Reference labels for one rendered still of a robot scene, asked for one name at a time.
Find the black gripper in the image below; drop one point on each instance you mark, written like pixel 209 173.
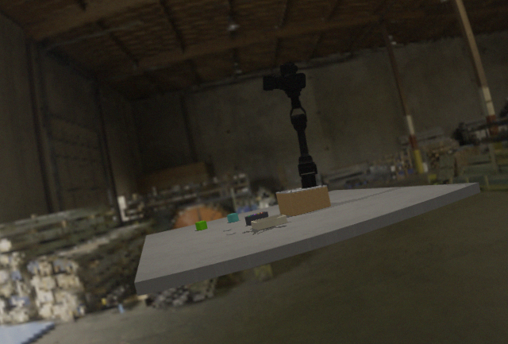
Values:
pixel 284 82

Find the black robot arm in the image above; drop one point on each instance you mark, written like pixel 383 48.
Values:
pixel 306 164

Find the green cube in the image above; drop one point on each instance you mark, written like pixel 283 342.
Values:
pixel 201 225

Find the small teal cube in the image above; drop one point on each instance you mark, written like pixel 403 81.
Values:
pixel 232 217

